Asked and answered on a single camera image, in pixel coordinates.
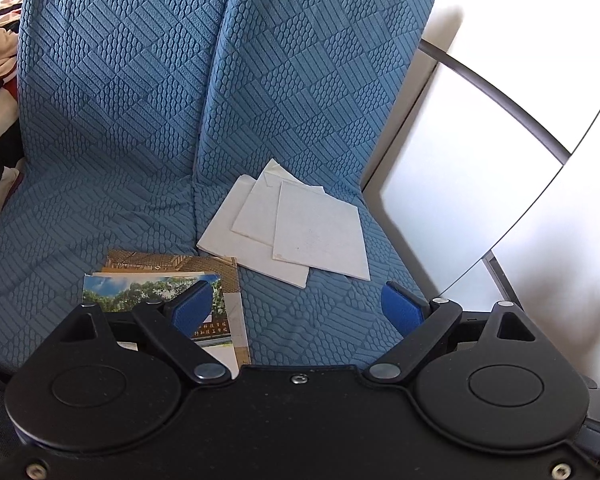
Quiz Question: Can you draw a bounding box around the large white paper sheet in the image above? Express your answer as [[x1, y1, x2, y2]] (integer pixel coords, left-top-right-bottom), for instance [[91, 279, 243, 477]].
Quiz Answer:
[[196, 175, 311, 289]]

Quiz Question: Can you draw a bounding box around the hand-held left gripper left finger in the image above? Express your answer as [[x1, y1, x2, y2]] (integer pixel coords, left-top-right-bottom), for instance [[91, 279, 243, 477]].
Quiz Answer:
[[55, 282, 231, 387]]

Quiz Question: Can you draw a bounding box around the photo brochure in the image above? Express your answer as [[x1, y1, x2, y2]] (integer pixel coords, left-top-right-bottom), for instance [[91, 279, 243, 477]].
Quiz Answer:
[[81, 272, 229, 356]]

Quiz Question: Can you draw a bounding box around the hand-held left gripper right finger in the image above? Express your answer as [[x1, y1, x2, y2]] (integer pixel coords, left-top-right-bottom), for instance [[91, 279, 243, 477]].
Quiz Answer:
[[364, 282, 543, 387]]

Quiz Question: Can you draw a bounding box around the large beige illustrated book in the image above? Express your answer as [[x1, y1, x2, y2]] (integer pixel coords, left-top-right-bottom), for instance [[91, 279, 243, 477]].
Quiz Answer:
[[106, 248, 252, 367]]

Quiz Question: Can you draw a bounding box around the blue textured sofa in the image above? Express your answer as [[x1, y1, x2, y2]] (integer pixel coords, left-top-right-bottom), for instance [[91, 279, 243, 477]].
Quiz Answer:
[[0, 0, 438, 376]]

